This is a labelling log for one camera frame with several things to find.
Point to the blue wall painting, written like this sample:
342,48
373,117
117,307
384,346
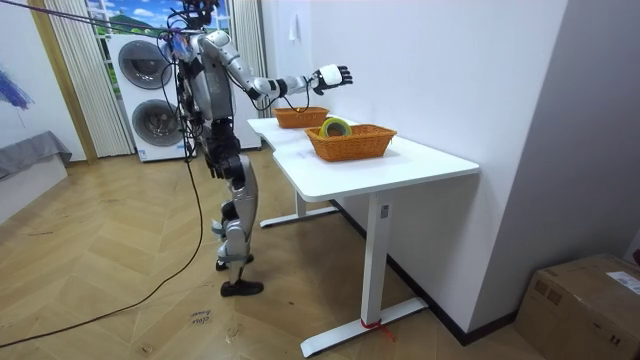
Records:
12,92

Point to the white wall switch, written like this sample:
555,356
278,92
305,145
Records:
294,27

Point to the large orange woven basket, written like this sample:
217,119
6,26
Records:
352,146

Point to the wooden wall post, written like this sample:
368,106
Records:
62,85

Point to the robot legs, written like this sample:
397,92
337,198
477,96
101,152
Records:
245,192

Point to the yellow green tape roll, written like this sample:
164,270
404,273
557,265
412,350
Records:
326,126

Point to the grey bed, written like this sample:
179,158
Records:
27,155

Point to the landscape window poster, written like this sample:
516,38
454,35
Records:
140,12

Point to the brown cardboard box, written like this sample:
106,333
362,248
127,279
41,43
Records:
580,310

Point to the narrow white pleated curtain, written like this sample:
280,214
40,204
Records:
250,45

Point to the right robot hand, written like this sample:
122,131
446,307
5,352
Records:
331,76

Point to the white desk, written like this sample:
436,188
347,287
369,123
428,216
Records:
350,176

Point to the robot body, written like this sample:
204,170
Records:
216,85

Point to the white washing machine tower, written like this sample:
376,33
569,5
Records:
145,116

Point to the small orange woven basket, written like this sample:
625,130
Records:
300,119

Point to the wide white pleated curtain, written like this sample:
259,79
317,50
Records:
95,90

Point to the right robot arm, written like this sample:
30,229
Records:
235,61

